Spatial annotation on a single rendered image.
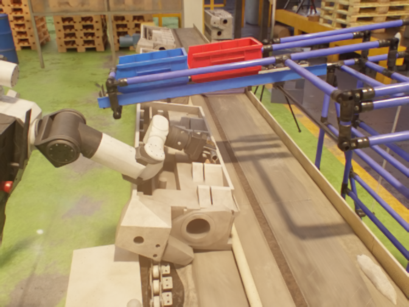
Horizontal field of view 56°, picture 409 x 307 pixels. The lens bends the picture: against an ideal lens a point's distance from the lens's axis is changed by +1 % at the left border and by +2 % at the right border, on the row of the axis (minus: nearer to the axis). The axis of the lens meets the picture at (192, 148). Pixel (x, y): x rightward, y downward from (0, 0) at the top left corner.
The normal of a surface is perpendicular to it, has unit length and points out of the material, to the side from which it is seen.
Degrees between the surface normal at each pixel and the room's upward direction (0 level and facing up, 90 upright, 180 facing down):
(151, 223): 38
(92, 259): 0
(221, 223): 90
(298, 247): 0
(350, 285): 0
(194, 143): 90
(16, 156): 90
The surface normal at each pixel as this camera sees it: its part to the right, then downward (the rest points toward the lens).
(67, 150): 0.08, 0.66
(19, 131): 0.07, 0.43
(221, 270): -0.02, -0.90
